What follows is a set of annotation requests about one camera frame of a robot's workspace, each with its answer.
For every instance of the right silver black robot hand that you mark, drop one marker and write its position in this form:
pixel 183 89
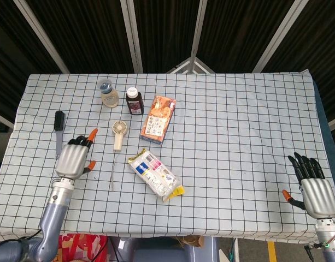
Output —
pixel 318 196

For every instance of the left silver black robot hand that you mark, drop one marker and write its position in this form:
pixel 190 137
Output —
pixel 71 161

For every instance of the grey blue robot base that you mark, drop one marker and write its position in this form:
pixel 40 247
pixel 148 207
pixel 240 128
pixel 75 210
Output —
pixel 161 253

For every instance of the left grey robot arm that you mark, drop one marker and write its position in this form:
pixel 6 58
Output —
pixel 52 213

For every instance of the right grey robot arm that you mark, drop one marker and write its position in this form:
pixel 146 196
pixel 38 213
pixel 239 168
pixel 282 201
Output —
pixel 331 240

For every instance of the small beige handheld fan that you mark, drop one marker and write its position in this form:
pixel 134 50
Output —
pixel 118 142

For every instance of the clear bottle grey cap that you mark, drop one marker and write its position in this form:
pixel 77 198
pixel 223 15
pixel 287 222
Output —
pixel 110 99

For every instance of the dark juice bottle white cap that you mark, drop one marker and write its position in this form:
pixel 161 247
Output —
pixel 134 105

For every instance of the red patterned bag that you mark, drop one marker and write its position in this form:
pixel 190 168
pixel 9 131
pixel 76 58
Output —
pixel 85 245

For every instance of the orange blue biscuit box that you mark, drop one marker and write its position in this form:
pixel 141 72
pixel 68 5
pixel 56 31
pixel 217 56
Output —
pixel 156 122

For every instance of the checked light blue tablecloth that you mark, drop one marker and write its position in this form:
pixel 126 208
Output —
pixel 238 136

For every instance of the brown paper bag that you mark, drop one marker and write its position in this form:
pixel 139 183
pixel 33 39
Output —
pixel 189 241

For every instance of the dark folding screen white frame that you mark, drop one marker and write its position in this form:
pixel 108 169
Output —
pixel 238 32

